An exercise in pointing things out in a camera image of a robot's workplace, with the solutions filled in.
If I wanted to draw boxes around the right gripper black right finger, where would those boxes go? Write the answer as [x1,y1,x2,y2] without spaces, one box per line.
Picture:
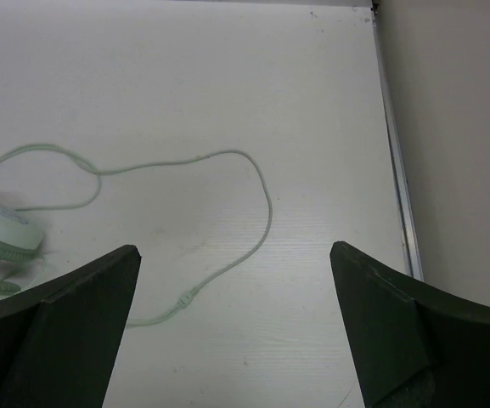
[330,241,490,407]

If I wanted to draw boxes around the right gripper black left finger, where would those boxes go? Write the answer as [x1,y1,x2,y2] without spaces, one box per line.
[0,245,141,407]

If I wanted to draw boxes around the mint green headphones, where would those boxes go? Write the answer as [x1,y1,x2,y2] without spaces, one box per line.
[0,197,46,298]

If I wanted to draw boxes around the mint green headphone cable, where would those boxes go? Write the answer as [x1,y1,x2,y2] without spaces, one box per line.
[0,143,273,327]

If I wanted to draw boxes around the aluminium table edge rail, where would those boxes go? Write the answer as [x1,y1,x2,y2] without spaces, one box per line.
[371,1,424,281]

